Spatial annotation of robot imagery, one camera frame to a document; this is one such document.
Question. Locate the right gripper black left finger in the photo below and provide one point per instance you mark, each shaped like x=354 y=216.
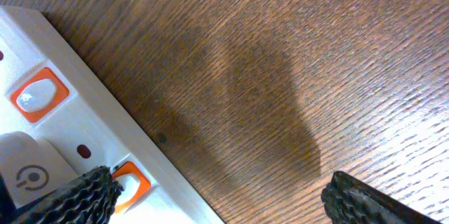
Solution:
x=90 y=198

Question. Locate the white power strip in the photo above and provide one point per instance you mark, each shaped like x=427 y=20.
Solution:
x=49 y=93

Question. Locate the white USB charger plug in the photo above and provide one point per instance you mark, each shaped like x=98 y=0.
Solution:
x=31 y=168

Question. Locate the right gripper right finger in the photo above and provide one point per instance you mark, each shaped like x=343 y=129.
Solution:
x=349 y=200

